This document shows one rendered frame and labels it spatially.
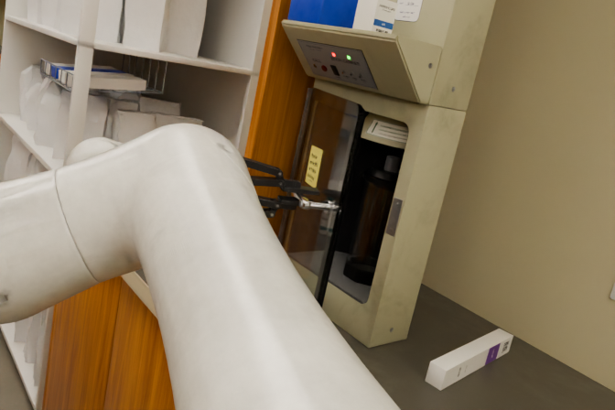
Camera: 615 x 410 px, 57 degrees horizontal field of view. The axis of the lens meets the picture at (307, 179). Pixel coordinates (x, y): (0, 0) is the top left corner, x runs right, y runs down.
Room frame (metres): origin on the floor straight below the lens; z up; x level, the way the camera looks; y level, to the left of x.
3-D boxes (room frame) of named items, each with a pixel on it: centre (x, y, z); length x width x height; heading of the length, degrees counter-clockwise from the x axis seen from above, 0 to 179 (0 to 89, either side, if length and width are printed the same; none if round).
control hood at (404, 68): (1.07, -0.03, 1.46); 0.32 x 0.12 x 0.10; 41
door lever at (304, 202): (0.99, -0.01, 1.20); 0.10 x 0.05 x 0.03; 18
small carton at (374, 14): (1.04, -0.06, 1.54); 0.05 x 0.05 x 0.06; 40
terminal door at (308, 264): (1.07, -0.02, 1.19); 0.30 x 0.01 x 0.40; 18
